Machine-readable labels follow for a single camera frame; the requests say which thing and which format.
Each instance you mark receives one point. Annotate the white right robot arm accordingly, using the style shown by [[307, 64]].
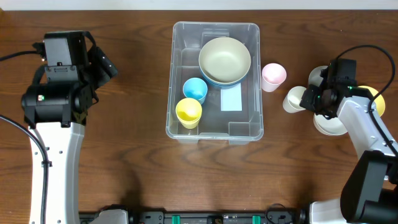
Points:
[[363, 198]]

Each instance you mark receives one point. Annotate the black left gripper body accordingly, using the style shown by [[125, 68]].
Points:
[[103, 74]]

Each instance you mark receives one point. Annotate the yellow bowl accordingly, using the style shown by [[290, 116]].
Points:
[[379, 101]]

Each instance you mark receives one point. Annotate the cream beige bowl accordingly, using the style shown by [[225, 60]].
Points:
[[224, 59]]

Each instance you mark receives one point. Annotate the white bowl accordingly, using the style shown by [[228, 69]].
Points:
[[329, 127]]

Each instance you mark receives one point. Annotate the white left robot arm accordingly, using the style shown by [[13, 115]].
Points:
[[56, 108]]

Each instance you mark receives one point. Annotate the blue bowl under beige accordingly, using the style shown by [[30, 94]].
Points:
[[222, 85]]

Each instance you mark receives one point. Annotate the clear plastic storage bin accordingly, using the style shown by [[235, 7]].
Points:
[[236, 127]]

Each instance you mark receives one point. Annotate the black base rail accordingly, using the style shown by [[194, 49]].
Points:
[[276, 214]]

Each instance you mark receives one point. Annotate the pink plastic cup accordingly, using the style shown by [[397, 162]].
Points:
[[273, 75]]

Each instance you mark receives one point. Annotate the blue plastic cup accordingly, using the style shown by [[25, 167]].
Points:
[[195, 88]]

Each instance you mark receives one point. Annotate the cream white cup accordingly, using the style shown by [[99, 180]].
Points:
[[291, 102]]

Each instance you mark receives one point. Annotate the white label in bin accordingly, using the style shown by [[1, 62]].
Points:
[[231, 98]]

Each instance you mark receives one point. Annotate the yellow cup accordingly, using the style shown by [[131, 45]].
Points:
[[189, 112]]

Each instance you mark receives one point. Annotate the grey bowl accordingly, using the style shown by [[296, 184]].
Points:
[[315, 76]]

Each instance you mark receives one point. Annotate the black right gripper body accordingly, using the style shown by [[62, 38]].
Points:
[[315, 99]]

